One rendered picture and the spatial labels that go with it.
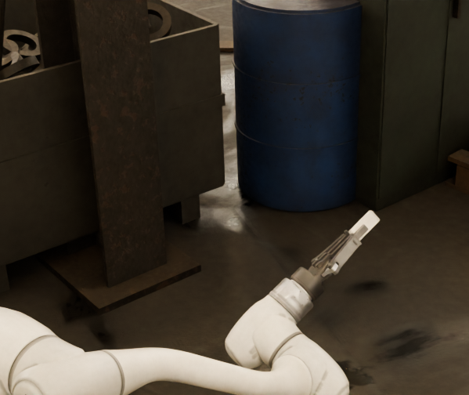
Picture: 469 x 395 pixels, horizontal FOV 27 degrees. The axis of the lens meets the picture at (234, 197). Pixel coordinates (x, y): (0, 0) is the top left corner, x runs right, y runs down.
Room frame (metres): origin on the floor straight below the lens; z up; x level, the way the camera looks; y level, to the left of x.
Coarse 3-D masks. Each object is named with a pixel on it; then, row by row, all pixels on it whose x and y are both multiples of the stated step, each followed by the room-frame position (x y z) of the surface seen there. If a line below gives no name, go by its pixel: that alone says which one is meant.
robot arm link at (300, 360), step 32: (128, 352) 1.45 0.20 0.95; (160, 352) 1.49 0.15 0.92; (288, 352) 1.63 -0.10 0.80; (320, 352) 1.64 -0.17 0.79; (128, 384) 1.39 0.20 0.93; (192, 384) 1.49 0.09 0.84; (224, 384) 1.50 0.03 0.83; (256, 384) 1.51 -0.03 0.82; (288, 384) 1.54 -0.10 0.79; (320, 384) 1.56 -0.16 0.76
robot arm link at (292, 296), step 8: (288, 280) 1.78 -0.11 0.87; (280, 288) 1.77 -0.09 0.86; (288, 288) 1.76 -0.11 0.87; (296, 288) 1.76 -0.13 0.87; (272, 296) 1.76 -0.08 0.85; (280, 296) 1.75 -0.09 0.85; (288, 296) 1.75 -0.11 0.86; (296, 296) 1.75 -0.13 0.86; (304, 296) 1.75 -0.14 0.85; (288, 304) 1.74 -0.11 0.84; (296, 304) 1.74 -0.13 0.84; (304, 304) 1.74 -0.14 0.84; (312, 304) 1.76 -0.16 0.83; (296, 312) 1.73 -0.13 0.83; (304, 312) 1.74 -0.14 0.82; (296, 320) 1.73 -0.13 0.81
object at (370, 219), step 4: (368, 212) 1.90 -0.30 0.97; (372, 212) 1.89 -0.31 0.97; (364, 216) 1.89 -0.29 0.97; (368, 216) 1.89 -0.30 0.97; (372, 216) 1.89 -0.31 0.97; (376, 216) 1.89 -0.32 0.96; (364, 220) 1.88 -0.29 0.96; (368, 220) 1.88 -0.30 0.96; (372, 220) 1.88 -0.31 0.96; (376, 220) 1.89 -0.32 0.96; (360, 224) 1.88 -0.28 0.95; (368, 224) 1.88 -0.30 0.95; (372, 224) 1.88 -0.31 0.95; (356, 228) 1.87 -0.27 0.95; (368, 228) 1.88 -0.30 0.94; (352, 232) 1.86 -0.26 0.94
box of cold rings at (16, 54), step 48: (192, 48) 3.56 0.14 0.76; (0, 96) 3.12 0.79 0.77; (48, 96) 3.21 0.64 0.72; (192, 96) 3.55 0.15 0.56; (0, 144) 3.10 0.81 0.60; (48, 144) 3.20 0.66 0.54; (192, 144) 3.54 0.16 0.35; (0, 192) 3.08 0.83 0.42; (48, 192) 3.19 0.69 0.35; (192, 192) 3.54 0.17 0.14; (0, 240) 3.07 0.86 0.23; (48, 240) 3.17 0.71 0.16; (0, 288) 3.06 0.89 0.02
